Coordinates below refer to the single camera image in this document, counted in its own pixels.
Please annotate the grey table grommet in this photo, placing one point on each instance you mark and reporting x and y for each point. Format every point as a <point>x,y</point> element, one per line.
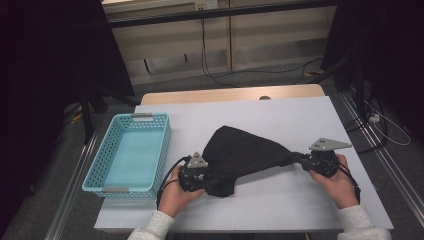
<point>265,98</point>

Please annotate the white wall socket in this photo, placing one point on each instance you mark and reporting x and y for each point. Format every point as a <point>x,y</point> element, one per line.
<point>206,4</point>

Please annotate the person's right hand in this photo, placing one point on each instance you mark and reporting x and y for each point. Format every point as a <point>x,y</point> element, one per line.
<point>340,190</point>

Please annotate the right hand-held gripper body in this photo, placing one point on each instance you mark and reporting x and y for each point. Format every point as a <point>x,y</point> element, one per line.
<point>325,144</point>

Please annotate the white power plug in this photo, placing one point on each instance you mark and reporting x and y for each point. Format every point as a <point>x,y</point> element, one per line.
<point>374,118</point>

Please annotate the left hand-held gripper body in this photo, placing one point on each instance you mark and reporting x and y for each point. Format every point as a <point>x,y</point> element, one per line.
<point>196,161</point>

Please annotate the black curtain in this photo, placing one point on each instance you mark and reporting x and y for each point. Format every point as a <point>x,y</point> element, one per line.
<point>40,66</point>
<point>393,40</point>

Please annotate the light blue plastic basket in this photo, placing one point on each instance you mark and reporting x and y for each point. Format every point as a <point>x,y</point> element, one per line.
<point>133,150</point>

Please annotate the person's left hand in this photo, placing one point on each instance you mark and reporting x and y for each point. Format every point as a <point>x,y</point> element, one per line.
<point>171,196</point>

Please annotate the aluminium floor rail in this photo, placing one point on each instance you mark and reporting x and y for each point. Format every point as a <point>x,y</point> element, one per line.
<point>71,190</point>
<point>393,170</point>

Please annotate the black stand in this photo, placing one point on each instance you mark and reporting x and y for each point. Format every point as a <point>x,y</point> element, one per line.
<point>359,90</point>
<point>87,123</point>

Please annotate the black metal bar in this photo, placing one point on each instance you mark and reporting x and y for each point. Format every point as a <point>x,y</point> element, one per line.
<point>216,14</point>

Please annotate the black pants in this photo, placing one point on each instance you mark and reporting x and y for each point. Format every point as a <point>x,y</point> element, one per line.
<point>246,153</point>

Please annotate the beige wooden cabinet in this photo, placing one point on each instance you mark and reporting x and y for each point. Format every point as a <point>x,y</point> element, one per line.
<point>266,40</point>

